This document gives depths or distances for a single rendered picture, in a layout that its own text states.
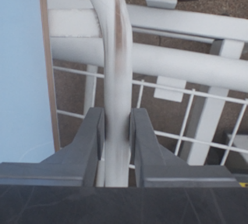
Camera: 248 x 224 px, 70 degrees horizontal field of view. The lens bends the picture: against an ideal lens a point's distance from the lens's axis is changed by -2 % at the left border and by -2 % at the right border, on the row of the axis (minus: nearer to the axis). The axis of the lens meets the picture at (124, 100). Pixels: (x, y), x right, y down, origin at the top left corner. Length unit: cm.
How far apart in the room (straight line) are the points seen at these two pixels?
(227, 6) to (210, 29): 49
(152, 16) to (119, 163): 22
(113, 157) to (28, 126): 8
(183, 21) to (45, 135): 24
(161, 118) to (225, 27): 57
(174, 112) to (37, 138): 68
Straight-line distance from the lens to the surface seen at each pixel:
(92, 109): 15
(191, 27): 30
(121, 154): 16
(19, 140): 19
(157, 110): 80
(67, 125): 95
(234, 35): 32
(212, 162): 76
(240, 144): 74
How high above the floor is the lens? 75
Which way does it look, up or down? 70 degrees down
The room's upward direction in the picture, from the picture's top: 148 degrees counter-clockwise
